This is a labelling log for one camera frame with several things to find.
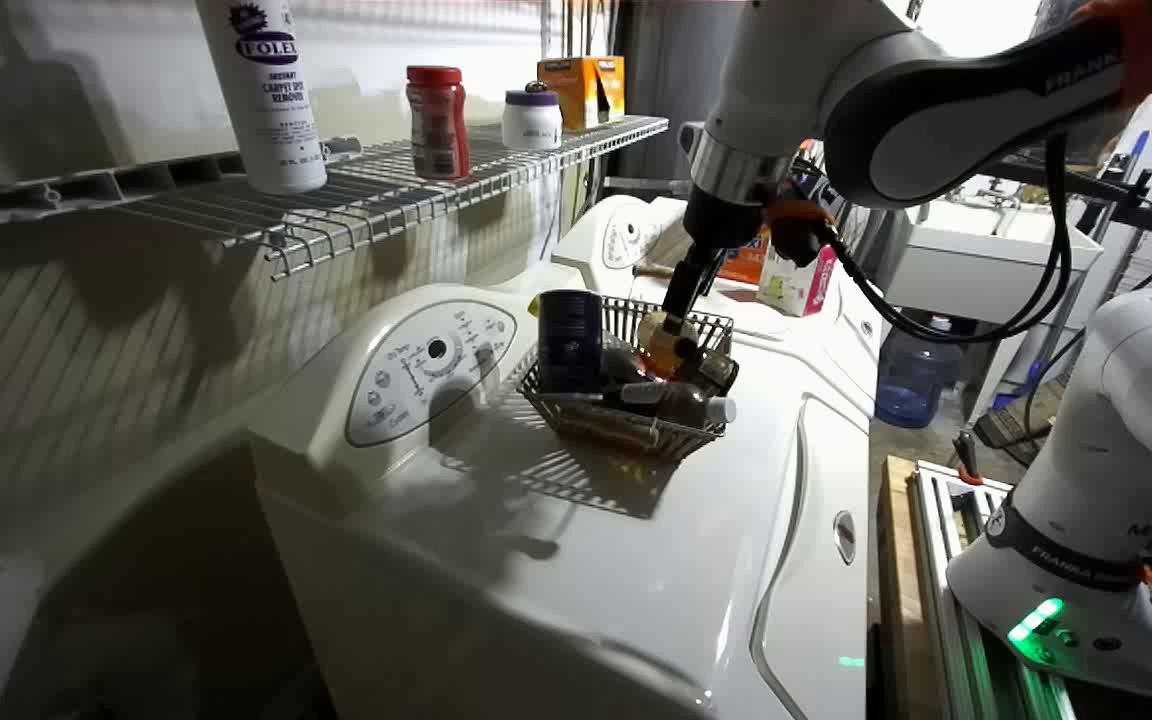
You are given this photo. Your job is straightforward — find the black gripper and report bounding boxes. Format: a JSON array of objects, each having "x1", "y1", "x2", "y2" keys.
[{"x1": 658, "y1": 183, "x2": 766, "y2": 329}]

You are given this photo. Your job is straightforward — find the orange container with yellow label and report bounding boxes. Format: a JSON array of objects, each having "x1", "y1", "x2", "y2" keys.
[{"x1": 638, "y1": 311, "x2": 704, "y2": 383}]

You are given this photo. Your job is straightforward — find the wicker basket with items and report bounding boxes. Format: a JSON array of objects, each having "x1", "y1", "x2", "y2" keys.
[{"x1": 514, "y1": 293, "x2": 742, "y2": 465}]

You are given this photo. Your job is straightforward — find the red container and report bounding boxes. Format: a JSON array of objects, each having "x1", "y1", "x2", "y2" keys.
[{"x1": 403, "y1": 63, "x2": 475, "y2": 183}]

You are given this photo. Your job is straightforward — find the white washing machine under basket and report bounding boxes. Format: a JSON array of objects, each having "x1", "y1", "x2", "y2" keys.
[{"x1": 248, "y1": 275, "x2": 880, "y2": 720}]

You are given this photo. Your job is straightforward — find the pink and white carton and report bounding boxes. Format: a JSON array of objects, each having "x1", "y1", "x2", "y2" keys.
[{"x1": 757, "y1": 240, "x2": 841, "y2": 319}]

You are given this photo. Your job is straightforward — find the dark bottle with white cap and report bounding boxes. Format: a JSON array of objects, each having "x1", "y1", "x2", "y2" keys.
[{"x1": 596, "y1": 375, "x2": 741, "y2": 434}]

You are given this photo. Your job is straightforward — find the dark blue can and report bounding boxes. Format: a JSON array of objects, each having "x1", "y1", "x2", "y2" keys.
[{"x1": 531, "y1": 290, "x2": 602, "y2": 398}]

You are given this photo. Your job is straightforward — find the orange cardboard box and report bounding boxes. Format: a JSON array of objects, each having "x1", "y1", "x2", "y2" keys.
[{"x1": 531, "y1": 52, "x2": 632, "y2": 132}]

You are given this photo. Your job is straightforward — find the white jar with purple lid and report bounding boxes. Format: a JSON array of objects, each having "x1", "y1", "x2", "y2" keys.
[{"x1": 498, "y1": 82, "x2": 566, "y2": 157}]

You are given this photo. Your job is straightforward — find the blue water jug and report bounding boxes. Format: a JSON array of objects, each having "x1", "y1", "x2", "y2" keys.
[{"x1": 873, "y1": 311, "x2": 967, "y2": 434}]

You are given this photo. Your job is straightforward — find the white storage box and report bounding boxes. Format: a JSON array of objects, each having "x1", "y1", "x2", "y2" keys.
[{"x1": 887, "y1": 195, "x2": 1112, "y2": 332}]

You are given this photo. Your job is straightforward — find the white bottle with purple label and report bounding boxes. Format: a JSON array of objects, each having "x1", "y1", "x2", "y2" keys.
[{"x1": 191, "y1": 0, "x2": 330, "y2": 202}]

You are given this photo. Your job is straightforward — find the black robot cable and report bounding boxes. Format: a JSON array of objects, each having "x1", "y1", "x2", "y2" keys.
[{"x1": 811, "y1": 132, "x2": 1079, "y2": 354}]

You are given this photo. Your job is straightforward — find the white wire rack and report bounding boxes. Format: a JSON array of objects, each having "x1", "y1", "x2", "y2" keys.
[{"x1": 0, "y1": 114, "x2": 671, "y2": 283}]

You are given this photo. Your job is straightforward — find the aluminium frame rail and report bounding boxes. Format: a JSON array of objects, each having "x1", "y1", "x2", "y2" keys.
[{"x1": 905, "y1": 458, "x2": 1079, "y2": 720}]

